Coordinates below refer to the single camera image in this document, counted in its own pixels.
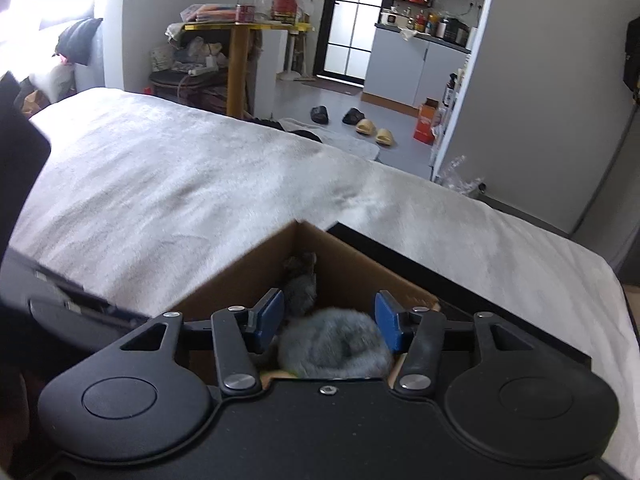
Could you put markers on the white fluffy blanket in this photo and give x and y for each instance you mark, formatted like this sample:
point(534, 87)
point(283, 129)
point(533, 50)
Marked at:
point(142, 200)

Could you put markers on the red canister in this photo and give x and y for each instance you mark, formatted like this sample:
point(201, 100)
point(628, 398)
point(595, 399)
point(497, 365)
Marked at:
point(284, 11)

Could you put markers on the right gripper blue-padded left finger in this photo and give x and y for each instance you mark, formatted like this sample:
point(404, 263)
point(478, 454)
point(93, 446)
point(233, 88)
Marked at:
point(238, 334)

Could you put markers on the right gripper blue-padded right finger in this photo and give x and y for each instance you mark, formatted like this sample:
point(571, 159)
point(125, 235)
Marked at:
point(417, 336)

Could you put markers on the dark cushion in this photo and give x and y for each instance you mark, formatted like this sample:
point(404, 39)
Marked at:
point(75, 43)

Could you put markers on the white floor mat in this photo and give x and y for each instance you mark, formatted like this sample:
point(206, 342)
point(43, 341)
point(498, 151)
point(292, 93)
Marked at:
point(345, 142)

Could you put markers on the glass jar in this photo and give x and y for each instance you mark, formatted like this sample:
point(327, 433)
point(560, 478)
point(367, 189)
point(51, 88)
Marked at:
point(250, 11)

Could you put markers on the black slipper right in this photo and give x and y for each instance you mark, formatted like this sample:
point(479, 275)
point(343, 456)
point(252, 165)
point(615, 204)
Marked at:
point(353, 117)

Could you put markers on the beige slipper left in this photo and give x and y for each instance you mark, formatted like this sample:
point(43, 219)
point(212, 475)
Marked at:
point(366, 127)

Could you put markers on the orange carton box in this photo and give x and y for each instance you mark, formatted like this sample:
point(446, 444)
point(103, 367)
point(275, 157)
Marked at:
point(427, 112)

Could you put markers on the white kitchen cabinet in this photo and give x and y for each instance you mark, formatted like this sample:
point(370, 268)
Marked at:
point(405, 71)

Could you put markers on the beige slipper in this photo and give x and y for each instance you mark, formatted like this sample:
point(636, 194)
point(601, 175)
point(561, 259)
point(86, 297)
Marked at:
point(366, 127)
point(384, 138)

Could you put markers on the black slipper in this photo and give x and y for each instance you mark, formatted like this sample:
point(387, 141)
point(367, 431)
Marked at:
point(353, 117)
point(319, 115)

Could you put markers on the brown cardboard box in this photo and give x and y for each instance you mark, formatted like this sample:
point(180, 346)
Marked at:
point(315, 270)

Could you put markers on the beige slipper right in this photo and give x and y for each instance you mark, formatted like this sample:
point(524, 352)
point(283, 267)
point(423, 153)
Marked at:
point(384, 138)

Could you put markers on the black slipper left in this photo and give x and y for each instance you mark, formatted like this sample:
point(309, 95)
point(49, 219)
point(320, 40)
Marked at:
point(319, 115)

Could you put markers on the black-framed glass door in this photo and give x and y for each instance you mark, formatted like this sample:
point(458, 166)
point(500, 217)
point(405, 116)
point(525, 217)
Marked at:
point(345, 38)

